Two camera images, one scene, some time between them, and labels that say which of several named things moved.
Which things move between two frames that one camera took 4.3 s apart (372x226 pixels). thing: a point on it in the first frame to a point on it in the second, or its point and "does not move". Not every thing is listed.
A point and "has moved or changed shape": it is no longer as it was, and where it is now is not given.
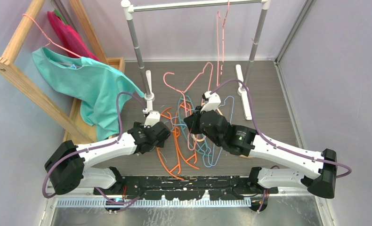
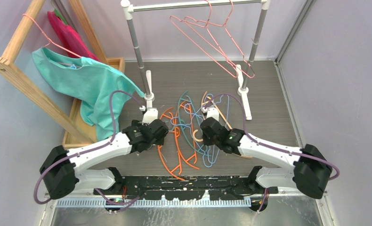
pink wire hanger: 218,15 has moved or changed shape
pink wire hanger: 183,92 to 206,27
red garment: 72,40 does not move
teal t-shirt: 97,85 does not move
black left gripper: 141,125 does not move
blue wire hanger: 176,117 to 190,107
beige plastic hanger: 222,114 does not move
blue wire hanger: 210,166 to 215,158
